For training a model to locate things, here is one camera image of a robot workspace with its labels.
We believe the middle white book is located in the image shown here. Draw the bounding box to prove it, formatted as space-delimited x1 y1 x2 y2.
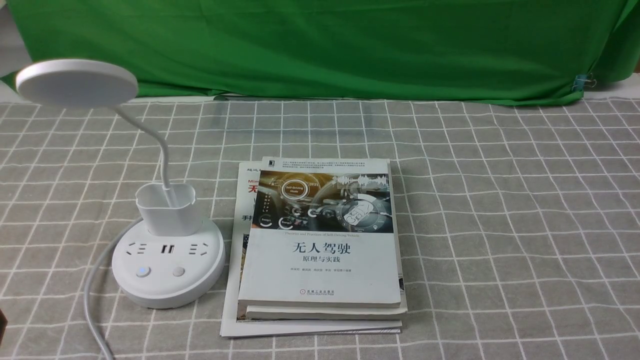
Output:
245 161 408 321

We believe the white desk lamp with base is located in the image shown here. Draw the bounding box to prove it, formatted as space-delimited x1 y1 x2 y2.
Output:
15 58 226 309

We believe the blue binder clip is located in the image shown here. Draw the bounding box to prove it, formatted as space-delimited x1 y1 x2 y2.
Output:
571 73 598 92

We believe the green backdrop cloth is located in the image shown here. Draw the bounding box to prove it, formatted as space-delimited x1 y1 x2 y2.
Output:
6 0 639 106

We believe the bottom thin magazine book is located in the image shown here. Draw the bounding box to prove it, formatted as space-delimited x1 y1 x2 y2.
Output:
220 161 402 338

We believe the top self-driving textbook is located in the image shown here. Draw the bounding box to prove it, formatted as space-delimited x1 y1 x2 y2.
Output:
238 156 403 309

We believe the white lamp power cable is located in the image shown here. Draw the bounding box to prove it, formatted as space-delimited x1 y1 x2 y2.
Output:
83 216 144 360

